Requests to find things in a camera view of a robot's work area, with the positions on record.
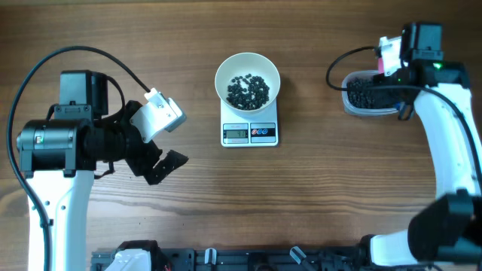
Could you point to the black beans in container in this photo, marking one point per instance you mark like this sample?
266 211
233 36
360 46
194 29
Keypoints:
360 96

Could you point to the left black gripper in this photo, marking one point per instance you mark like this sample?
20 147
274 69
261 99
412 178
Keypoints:
141 166

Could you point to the pink scoop blue handle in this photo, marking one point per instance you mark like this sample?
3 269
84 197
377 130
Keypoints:
380 65

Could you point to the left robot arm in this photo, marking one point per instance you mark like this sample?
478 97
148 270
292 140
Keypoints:
58 156

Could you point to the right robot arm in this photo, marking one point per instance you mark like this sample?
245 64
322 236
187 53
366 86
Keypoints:
449 229

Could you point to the white bowl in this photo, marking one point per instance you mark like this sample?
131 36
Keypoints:
242 64

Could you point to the white digital kitchen scale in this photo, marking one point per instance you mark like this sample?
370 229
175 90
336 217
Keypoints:
249 130

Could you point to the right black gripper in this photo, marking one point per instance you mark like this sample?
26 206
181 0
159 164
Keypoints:
379 80

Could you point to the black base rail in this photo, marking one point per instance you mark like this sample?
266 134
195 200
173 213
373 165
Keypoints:
187 259

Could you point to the black beans in bowl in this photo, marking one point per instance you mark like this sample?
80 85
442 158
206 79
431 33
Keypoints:
248 93

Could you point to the clear plastic container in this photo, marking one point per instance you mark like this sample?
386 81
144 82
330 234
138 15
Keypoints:
350 109

